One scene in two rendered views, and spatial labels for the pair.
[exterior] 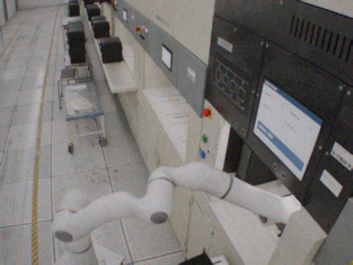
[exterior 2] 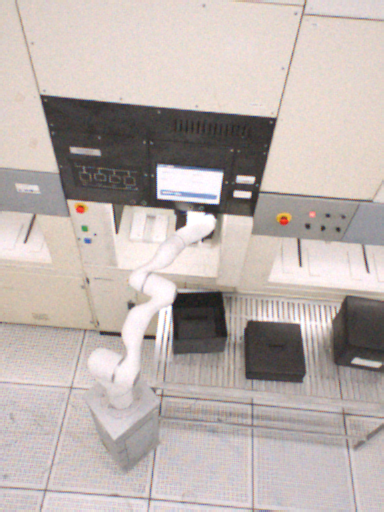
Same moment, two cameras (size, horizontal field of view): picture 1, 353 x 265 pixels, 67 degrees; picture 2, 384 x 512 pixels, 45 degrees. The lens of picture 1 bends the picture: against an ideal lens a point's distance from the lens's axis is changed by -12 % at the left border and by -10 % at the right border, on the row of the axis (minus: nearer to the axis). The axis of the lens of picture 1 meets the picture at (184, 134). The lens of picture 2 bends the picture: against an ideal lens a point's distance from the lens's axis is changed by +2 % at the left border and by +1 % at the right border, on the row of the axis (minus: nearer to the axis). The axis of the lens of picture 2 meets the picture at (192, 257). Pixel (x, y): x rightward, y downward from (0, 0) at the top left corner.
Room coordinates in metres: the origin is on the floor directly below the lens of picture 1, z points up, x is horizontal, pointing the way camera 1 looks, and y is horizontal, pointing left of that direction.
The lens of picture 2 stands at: (0.16, 1.01, 3.01)
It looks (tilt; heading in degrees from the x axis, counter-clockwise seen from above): 54 degrees down; 293
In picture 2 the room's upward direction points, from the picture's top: 5 degrees clockwise
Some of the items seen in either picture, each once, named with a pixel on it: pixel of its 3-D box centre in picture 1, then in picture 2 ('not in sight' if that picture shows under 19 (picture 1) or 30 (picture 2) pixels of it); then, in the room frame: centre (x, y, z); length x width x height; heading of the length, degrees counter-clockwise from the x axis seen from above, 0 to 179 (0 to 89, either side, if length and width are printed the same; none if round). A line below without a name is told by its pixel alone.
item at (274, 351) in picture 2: not in sight; (274, 349); (0.15, -0.15, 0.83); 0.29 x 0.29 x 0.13; 25
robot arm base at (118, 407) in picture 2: (82, 254); (119, 391); (0.72, 0.42, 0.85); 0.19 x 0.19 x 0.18
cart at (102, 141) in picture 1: (83, 113); not in sight; (3.05, 1.26, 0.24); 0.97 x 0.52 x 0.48; 26
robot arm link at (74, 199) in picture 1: (75, 219); (110, 370); (0.76, 0.42, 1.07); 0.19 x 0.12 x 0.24; 3
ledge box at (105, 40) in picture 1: (110, 49); not in sight; (3.47, 0.99, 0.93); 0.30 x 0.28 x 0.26; 20
